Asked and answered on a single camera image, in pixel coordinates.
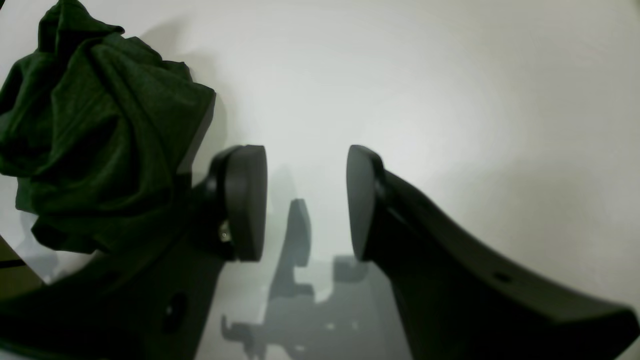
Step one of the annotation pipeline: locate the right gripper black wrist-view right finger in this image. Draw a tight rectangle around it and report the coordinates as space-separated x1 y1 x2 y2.
346 145 639 360

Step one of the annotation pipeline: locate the green long-sleeve T-shirt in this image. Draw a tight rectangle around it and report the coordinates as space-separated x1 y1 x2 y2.
1 0 216 254

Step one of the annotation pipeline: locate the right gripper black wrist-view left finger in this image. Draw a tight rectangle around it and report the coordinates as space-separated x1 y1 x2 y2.
1 145 268 360

